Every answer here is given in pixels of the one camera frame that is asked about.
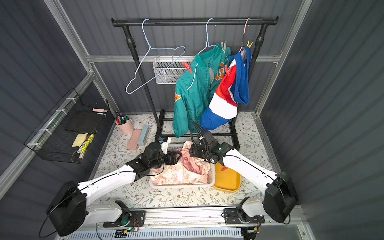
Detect pink printed jacket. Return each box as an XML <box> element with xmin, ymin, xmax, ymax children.
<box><xmin>149</xmin><ymin>140</ymin><xmax>212</xmax><ymax>186</ymax></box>

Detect green jacket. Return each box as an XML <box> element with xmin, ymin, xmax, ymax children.
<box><xmin>173</xmin><ymin>44</ymin><xmax>232</xmax><ymax>138</ymax></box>

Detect light blue wire hanger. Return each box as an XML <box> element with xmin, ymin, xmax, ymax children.
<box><xmin>125</xmin><ymin>18</ymin><xmax>187</xmax><ymax>96</ymax></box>

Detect grey clothespin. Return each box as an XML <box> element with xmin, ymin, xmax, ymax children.
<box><xmin>221</xmin><ymin>41</ymin><xmax>227</xmax><ymax>52</ymax></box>

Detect blue hanger with green jacket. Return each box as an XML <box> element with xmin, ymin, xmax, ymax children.
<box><xmin>198</xmin><ymin>18</ymin><xmax>216</xmax><ymax>55</ymax></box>

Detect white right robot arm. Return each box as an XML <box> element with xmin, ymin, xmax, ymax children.
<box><xmin>189</xmin><ymin>121</ymin><xmax>299</xmax><ymax>223</ymax></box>

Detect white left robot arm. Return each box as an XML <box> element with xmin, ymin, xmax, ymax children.
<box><xmin>47</xmin><ymin>143</ymin><xmax>182</xmax><ymax>237</ymax></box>

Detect white plastic basket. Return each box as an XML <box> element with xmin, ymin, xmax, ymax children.
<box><xmin>149</xmin><ymin>143</ymin><xmax>216</xmax><ymax>190</ymax></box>

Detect yellow plastic tray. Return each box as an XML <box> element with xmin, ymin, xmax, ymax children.
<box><xmin>214</xmin><ymin>163</ymin><xmax>241</xmax><ymax>193</ymax></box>

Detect light blue eraser block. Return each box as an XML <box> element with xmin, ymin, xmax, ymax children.
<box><xmin>138</xmin><ymin>125</ymin><xmax>151</xmax><ymax>147</ymax></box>

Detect pink eraser block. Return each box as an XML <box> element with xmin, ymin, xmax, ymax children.
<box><xmin>127</xmin><ymin>129</ymin><xmax>142</xmax><ymax>150</ymax></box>

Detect floral table mat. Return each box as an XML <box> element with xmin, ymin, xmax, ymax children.
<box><xmin>85</xmin><ymin>111</ymin><xmax>275</xmax><ymax>210</ymax></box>

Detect pink pen cup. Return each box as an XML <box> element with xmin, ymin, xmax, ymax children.
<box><xmin>116</xmin><ymin>113</ymin><xmax>135</xmax><ymax>135</ymax></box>

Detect red white blue jacket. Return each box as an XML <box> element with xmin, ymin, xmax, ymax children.
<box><xmin>201</xmin><ymin>47</ymin><xmax>252</xmax><ymax>130</ymax></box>

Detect red clothespin on blue jacket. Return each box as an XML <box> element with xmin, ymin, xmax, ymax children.
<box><xmin>225</xmin><ymin>65</ymin><xmax>230</xmax><ymax>75</ymax></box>

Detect yellow sticky notes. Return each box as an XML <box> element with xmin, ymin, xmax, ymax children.
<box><xmin>72</xmin><ymin>133</ymin><xmax>88</xmax><ymax>148</ymax></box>

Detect yellow clothespin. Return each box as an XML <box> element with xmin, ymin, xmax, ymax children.
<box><xmin>247</xmin><ymin>40</ymin><xmax>254</xmax><ymax>48</ymax></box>

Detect black clothes rack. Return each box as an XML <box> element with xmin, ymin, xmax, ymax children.
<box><xmin>111</xmin><ymin>17</ymin><xmax>279</xmax><ymax>141</ymax></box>

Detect silver mesh wall basket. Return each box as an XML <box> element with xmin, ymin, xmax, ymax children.
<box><xmin>153</xmin><ymin>57</ymin><xmax>193</xmax><ymax>85</ymax></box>

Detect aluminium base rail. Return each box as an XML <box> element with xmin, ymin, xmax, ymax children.
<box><xmin>61</xmin><ymin>206</ymin><xmax>301</xmax><ymax>232</ymax></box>

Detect pink wire hanger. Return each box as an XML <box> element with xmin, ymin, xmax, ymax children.
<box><xmin>239</xmin><ymin>18</ymin><xmax>250</xmax><ymax>53</ymax></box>

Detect black wire wall basket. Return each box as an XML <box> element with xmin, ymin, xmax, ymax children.
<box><xmin>24</xmin><ymin>91</ymin><xmax>109</xmax><ymax>164</ymax></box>

